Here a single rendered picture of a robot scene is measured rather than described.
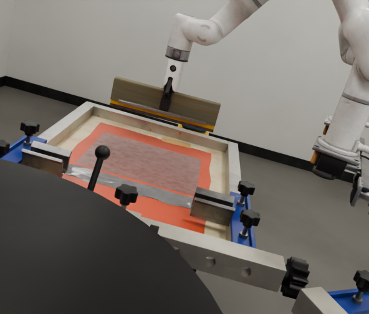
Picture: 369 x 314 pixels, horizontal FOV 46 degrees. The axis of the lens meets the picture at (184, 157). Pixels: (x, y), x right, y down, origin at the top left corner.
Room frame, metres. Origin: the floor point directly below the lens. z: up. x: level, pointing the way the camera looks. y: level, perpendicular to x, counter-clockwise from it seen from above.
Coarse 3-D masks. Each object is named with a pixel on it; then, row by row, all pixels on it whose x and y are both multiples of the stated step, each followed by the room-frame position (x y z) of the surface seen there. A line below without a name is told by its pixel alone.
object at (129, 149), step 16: (96, 128) 1.39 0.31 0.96; (112, 128) 1.43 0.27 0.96; (80, 144) 1.21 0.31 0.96; (96, 144) 1.25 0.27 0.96; (112, 144) 1.29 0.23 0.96; (128, 144) 1.33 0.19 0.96; (144, 144) 1.37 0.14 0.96; (80, 160) 1.10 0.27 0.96; (96, 160) 1.13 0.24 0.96; (112, 160) 1.16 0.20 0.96; (128, 160) 1.19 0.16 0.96; (144, 160) 1.23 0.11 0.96; (64, 176) 0.98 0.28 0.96; (128, 176) 1.08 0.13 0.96; (96, 192) 0.95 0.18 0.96; (112, 192) 0.97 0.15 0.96
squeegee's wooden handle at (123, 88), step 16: (128, 80) 1.39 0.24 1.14; (112, 96) 1.39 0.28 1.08; (128, 96) 1.39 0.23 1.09; (144, 96) 1.39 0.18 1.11; (160, 96) 1.39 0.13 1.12; (176, 96) 1.39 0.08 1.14; (192, 96) 1.41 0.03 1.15; (176, 112) 1.39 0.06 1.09; (192, 112) 1.39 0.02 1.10; (208, 112) 1.39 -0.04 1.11
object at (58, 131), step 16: (80, 112) 1.40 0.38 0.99; (96, 112) 1.51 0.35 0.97; (112, 112) 1.52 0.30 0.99; (64, 128) 1.21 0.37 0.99; (144, 128) 1.52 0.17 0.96; (160, 128) 1.52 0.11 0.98; (176, 128) 1.53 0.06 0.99; (48, 144) 1.09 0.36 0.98; (208, 144) 1.52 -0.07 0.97; (224, 144) 1.52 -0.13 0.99; (240, 176) 1.23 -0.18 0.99; (240, 192) 1.11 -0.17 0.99
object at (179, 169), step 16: (160, 144) 1.41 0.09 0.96; (160, 160) 1.27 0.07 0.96; (176, 160) 1.30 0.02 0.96; (192, 160) 1.34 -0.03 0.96; (208, 160) 1.39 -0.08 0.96; (144, 176) 1.11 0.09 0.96; (160, 176) 1.14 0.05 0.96; (176, 176) 1.18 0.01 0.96; (192, 176) 1.21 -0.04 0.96; (208, 176) 1.24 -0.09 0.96; (176, 192) 1.07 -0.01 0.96; (192, 192) 1.10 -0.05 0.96; (128, 208) 0.91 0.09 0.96; (144, 208) 0.93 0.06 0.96; (160, 208) 0.96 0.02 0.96; (176, 208) 0.98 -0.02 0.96; (176, 224) 0.90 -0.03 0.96; (192, 224) 0.92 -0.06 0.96
